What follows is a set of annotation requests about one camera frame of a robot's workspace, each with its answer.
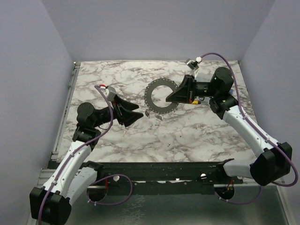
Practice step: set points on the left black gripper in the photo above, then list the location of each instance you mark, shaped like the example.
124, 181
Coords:
128, 116

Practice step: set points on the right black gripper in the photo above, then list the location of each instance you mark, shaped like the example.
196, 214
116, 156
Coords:
191, 87

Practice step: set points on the perforated metal ring disc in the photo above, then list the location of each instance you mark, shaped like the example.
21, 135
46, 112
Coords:
148, 95

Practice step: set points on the keys with blue tag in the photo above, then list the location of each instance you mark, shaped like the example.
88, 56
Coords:
151, 114

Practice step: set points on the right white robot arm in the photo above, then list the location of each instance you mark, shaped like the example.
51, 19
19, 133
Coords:
272, 158

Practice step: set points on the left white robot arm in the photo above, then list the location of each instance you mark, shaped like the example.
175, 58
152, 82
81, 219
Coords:
52, 203

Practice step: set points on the clear plastic organizer box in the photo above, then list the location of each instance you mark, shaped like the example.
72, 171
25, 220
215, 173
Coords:
201, 77

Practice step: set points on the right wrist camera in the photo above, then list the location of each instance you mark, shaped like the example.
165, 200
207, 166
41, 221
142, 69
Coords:
194, 65

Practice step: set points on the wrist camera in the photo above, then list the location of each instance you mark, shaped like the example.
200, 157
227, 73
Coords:
194, 65
110, 93

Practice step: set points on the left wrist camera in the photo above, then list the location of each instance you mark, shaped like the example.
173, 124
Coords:
110, 93

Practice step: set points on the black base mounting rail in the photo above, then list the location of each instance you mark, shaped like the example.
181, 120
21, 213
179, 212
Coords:
166, 178

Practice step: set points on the aluminium frame rail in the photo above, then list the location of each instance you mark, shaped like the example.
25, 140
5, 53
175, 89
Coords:
58, 140

